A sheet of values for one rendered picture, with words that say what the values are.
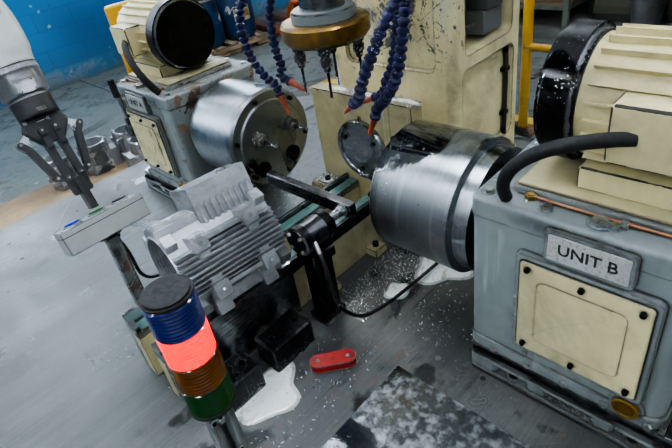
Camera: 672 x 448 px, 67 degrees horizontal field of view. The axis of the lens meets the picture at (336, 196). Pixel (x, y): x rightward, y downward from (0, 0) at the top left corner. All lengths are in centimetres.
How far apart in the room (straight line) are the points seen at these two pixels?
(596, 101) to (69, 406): 103
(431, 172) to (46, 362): 89
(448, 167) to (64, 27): 606
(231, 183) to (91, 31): 588
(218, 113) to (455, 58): 56
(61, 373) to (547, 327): 93
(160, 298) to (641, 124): 55
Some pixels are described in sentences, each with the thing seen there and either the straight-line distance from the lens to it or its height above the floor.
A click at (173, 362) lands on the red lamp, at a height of 114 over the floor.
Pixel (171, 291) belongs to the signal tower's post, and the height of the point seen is 122.
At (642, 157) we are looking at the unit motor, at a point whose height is 126.
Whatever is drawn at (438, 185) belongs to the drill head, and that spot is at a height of 112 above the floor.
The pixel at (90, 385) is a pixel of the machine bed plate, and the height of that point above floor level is 80.
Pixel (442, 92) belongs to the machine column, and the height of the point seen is 113.
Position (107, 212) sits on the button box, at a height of 107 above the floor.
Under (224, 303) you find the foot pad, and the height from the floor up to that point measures 96.
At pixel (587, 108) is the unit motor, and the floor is 129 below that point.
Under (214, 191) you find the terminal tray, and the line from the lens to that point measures 94.
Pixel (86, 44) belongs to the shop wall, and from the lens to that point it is 675.
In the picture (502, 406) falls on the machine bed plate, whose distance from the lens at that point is 94.
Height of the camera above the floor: 157
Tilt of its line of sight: 32 degrees down
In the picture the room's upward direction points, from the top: 10 degrees counter-clockwise
